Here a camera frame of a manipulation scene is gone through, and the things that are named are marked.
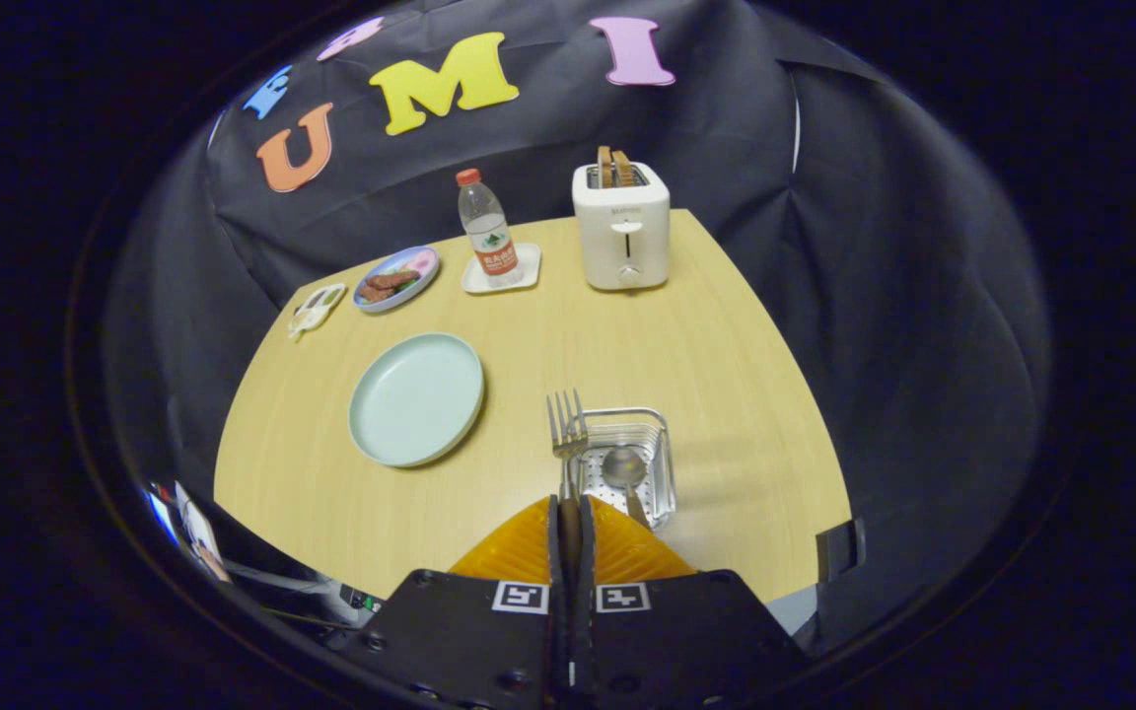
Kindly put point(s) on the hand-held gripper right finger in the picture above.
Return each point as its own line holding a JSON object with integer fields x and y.
{"x": 588, "y": 552}

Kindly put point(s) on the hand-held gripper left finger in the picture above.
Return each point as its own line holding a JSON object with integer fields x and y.
{"x": 554, "y": 552}

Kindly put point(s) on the metal spoon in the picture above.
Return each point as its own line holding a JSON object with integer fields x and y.
{"x": 623, "y": 466}

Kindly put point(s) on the light green plate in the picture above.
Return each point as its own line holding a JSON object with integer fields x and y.
{"x": 415, "y": 399}

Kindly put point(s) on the white square coaster tray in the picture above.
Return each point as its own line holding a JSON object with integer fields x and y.
{"x": 527, "y": 268}

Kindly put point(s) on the white toaster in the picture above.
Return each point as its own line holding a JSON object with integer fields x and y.
{"x": 622, "y": 242}

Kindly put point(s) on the brown meat pieces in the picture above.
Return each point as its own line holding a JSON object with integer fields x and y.
{"x": 389, "y": 283}

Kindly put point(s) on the blue and pink plate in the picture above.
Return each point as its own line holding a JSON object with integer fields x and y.
{"x": 420, "y": 261}

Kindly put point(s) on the clear water bottle red cap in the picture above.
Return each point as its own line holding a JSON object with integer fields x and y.
{"x": 489, "y": 232}

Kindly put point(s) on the small white divided dish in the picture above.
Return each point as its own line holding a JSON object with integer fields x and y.
{"x": 317, "y": 311}

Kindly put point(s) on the black backdrop cloth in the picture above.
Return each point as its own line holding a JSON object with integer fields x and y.
{"x": 874, "y": 296}

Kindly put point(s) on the brown bread slice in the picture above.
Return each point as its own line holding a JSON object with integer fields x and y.
{"x": 623, "y": 170}
{"x": 604, "y": 168}

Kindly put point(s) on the black table bracket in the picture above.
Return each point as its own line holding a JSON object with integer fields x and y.
{"x": 841, "y": 549}

